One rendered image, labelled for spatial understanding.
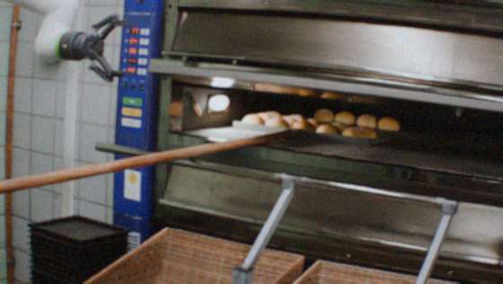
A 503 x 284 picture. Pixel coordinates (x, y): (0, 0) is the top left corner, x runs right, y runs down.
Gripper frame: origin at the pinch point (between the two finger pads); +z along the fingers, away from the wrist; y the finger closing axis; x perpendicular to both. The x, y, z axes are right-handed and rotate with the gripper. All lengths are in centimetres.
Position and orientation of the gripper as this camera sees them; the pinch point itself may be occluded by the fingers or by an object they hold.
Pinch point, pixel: (129, 48)
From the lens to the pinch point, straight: 244.2
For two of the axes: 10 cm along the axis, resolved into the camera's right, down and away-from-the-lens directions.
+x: -5.4, 0.7, -8.4
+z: 8.4, 1.2, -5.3
